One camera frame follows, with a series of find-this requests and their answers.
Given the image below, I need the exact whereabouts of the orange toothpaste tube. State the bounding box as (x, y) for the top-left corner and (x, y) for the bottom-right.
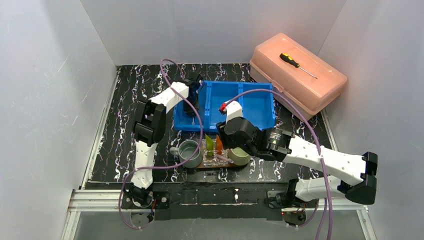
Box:
(215, 135), (223, 155)

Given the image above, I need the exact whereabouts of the light green ceramic mug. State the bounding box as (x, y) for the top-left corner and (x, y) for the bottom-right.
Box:
(227, 147), (252, 166)

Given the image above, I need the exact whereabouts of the yellow-green toothpaste tube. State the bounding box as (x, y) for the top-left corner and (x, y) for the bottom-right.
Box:
(205, 134), (214, 157)

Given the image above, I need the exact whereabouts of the clear plastic toothbrush holder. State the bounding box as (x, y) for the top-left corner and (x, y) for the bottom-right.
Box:
(201, 139), (228, 165)

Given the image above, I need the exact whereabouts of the blue three-compartment bin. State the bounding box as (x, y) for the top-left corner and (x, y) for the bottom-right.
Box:
(173, 80), (276, 133)

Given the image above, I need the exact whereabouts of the grey-blue ceramic mug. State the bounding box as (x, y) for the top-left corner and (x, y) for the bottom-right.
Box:
(169, 139), (203, 169)

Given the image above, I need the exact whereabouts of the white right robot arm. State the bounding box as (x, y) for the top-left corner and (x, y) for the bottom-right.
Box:
(216, 117), (378, 205)

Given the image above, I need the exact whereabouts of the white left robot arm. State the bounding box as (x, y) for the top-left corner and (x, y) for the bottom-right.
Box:
(123, 73), (203, 206)

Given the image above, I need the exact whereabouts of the oval wooden tray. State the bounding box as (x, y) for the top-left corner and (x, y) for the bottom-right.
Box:
(195, 162), (242, 169)

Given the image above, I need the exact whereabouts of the pink plastic toolbox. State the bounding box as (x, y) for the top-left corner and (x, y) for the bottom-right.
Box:
(249, 33), (348, 120)

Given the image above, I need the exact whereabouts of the yellow black screwdriver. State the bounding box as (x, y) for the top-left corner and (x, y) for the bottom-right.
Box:
(279, 53), (317, 79)

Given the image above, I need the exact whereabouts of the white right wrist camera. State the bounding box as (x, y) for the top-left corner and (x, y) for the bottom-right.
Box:
(219, 100), (243, 123)

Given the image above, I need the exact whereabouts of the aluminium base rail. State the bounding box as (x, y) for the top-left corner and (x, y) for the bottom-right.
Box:
(66, 187), (369, 213)

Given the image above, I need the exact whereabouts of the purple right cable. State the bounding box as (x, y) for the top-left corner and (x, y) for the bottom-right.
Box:
(223, 88), (334, 240)

